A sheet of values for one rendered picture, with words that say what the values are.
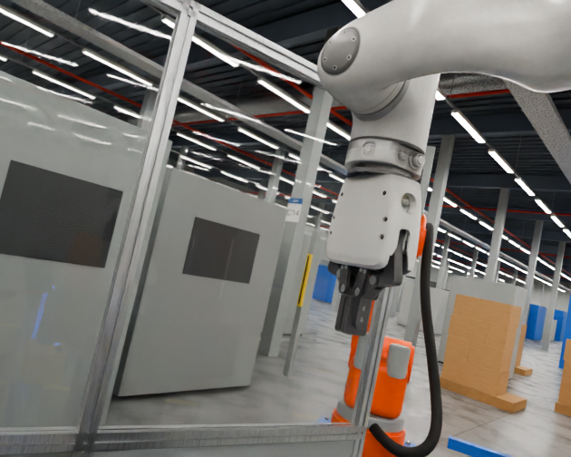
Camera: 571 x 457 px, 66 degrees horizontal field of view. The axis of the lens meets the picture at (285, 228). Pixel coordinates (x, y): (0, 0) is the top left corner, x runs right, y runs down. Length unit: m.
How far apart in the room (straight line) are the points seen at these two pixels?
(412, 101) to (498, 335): 7.62
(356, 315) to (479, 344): 7.65
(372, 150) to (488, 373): 7.69
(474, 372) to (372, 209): 7.73
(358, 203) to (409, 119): 0.10
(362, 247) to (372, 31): 0.20
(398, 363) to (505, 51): 3.64
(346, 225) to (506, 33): 0.23
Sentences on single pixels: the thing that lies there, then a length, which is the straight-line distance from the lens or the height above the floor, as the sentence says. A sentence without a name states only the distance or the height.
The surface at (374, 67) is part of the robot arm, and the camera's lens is 0.42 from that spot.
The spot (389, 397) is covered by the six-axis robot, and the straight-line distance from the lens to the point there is 4.05.
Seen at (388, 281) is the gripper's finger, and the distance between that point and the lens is 0.45.
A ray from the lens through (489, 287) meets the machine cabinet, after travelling 10.74.
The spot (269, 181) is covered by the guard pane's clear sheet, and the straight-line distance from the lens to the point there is 1.24.
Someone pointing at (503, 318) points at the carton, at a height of 1.35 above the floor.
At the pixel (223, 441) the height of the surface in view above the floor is 0.97.
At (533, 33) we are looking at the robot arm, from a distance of 0.44.
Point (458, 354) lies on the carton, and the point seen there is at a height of 0.60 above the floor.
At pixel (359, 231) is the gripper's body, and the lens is 0.47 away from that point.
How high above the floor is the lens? 1.47
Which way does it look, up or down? 5 degrees up
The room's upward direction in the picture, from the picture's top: 12 degrees clockwise
